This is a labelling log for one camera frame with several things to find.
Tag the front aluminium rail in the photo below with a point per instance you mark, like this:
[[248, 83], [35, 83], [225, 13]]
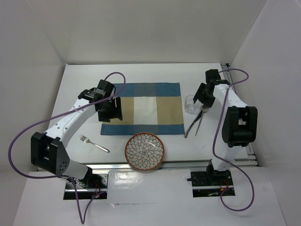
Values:
[[149, 165]]

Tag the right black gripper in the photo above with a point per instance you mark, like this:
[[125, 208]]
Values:
[[208, 103]]

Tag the clear drinking glass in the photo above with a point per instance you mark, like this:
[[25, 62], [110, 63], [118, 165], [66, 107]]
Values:
[[190, 106]]

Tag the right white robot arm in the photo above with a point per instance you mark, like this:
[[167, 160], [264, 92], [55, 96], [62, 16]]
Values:
[[237, 126]]

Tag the aluminium rail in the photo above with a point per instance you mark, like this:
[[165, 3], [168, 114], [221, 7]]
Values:
[[227, 73], [149, 165]]

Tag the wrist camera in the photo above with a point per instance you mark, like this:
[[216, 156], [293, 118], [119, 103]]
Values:
[[106, 87], [212, 75]]

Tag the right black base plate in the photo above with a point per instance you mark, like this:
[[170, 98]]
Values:
[[204, 186]]

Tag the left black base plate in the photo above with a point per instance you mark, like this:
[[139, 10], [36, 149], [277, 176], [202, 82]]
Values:
[[86, 192]]

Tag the blue beige cloth placemat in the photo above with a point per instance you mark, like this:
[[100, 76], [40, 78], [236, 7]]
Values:
[[148, 107]]

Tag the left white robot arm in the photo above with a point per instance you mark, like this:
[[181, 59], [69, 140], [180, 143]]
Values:
[[48, 149]]

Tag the right aluminium rail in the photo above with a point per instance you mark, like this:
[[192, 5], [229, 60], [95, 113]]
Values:
[[227, 73]]

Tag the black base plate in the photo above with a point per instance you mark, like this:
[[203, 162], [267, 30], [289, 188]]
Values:
[[86, 192], [204, 186]]

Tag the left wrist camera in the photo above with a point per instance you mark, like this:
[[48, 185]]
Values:
[[106, 87]]

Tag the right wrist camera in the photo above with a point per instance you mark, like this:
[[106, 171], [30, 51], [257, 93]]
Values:
[[212, 75]]

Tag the floral patterned brown-rim plate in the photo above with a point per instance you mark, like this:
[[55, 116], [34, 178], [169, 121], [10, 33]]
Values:
[[144, 146]]

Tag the silver fork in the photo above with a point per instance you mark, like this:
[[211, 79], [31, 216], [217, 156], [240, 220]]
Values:
[[88, 141]]

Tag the silver table knife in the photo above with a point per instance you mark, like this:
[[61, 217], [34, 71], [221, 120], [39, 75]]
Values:
[[198, 117]]

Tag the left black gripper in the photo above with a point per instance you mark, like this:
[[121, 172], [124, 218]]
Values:
[[117, 109]]

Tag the silver spoon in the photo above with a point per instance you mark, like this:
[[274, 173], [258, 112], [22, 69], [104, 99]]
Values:
[[204, 110]]

